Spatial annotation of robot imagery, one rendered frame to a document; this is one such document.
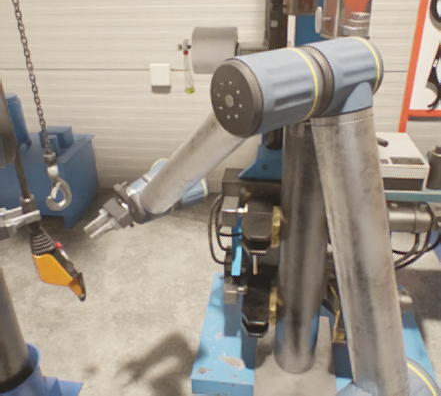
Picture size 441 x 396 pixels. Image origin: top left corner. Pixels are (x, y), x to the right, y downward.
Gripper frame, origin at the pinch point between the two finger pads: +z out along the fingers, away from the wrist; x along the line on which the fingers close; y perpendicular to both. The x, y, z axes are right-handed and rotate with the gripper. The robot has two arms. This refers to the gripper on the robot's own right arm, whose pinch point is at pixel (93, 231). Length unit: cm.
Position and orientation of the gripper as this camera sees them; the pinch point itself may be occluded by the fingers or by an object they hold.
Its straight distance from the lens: 158.8
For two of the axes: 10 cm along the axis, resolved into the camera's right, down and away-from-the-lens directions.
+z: -7.3, 5.9, -3.3
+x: -6.0, -3.4, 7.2
